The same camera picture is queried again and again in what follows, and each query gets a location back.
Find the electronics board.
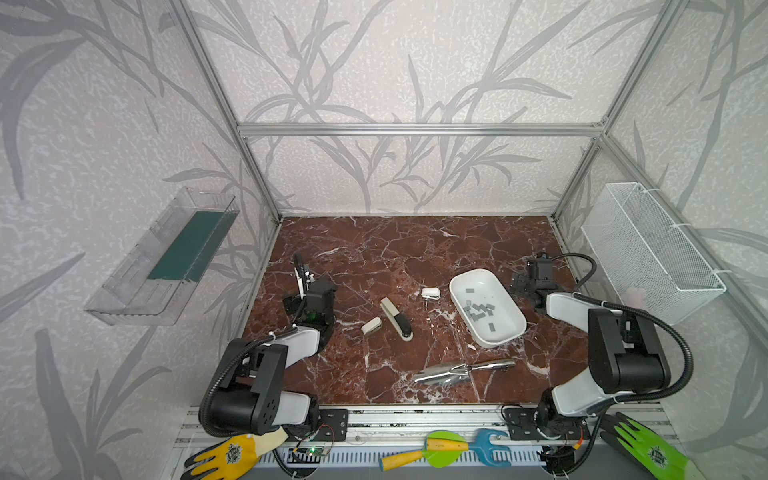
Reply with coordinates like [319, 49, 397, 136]
[290, 445, 332, 464]
[539, 445, 590, 478]

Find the small white mini stapler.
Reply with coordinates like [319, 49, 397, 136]
[420, 287, 441, 300]

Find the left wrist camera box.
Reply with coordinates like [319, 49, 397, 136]
[293, 252, 313, 298]

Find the right electronics board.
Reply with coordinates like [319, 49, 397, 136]
[539, 445, 590, 478]

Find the blue plastic toy wrench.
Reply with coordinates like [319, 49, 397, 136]
[468, 428, 512, 468]

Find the silver metal garden trowel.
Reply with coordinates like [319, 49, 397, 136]
[413, 359, 517, 387]

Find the small beige staple remover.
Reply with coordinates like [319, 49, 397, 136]
[361, 317, 383, 336]

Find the left electronics board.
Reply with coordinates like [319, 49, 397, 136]
[290, 445, 332, 464]

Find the black corrugated cable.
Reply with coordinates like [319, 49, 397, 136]
[197, 326, 301, 438]
[548, 251, 695, 404]

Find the white wire mesh basket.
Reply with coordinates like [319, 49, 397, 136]
[581, 182, 727, 325]

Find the left black corrugated cable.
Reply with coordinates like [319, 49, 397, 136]
[197, 326, 301, 438]

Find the yellow work glove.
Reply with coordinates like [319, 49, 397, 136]
[181, 428, 288, 480]

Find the yellow green toy tool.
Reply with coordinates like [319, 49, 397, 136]
[379, 430, 469, 472]

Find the white rectangular staple tray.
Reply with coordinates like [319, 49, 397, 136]
[449, 268, 527, 349]

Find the pink item in basket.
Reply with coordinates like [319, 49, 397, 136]
[622, 287, 648, 315]

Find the right black corrugated cable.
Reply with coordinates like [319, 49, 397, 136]
[548, 251, 695, 404]

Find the green black work glove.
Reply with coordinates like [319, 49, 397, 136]
[600, 412, 705, 480]

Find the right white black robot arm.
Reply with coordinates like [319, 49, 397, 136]
[511, 275, 671, 438]

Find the clear acrylic wall shelf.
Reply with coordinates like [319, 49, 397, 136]
[85, 187, 240, 326]

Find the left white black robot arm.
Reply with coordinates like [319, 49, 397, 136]
[198, 280, 337, 438]

